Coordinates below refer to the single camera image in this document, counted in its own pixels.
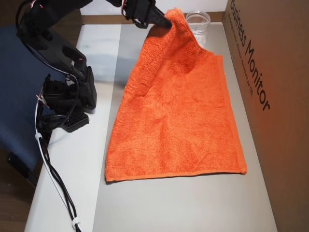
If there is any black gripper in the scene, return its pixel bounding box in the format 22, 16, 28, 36
122, 0, 173, 28

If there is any orange terry towel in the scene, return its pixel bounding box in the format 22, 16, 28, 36
105, 7, 249, 182

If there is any clear plastic jar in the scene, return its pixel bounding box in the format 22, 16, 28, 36
185, 10, 211, 48

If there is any black table clamp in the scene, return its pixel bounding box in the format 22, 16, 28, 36
61, 111, 90, 133

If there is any blue office chair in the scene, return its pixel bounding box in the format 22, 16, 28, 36
0, 24, 82, 189

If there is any cardboard business monitor box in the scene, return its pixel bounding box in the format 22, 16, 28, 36
221, 0, 309, 232

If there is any grey desk mat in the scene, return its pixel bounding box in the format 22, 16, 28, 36
92, 24, 278, 232

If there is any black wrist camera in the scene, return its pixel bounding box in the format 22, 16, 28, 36
132, 17, 148, 29

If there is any black power cable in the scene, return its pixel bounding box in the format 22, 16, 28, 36
38, 135, 82, 232

